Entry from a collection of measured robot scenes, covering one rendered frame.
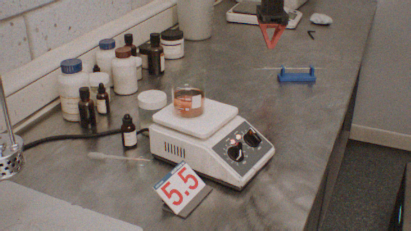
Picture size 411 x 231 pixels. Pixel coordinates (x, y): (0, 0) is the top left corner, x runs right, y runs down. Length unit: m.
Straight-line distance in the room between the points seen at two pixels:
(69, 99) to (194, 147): 0.34
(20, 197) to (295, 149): 0.52
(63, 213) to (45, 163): 0.18
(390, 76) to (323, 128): 1.36
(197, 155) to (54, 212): 0.26
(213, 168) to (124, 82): 0.41
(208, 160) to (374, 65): 1.63
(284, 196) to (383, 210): 1.27
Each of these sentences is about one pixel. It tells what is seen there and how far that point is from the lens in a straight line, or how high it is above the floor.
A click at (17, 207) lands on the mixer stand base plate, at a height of 0.76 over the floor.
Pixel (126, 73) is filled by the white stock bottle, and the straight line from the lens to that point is 1.10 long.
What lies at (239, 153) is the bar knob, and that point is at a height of 0.81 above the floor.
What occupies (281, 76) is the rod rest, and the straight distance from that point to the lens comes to 1.20.
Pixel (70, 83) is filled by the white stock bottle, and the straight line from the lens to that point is 0.98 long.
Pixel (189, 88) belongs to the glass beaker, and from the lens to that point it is 0.78.
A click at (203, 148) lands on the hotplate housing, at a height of 0.82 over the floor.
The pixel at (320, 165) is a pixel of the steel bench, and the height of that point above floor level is 0.75.
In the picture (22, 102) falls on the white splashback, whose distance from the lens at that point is 1.03.
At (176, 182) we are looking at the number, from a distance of 0.76.
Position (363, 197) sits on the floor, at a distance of 2.07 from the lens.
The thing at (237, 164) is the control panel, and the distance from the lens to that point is 0.78.
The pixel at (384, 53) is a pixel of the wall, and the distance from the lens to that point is 2.29.
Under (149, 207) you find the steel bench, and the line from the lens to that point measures 0.75.
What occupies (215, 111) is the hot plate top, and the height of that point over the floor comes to 0.84.
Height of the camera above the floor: 1.23
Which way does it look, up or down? 28 degrees down
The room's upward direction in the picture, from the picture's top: straight up
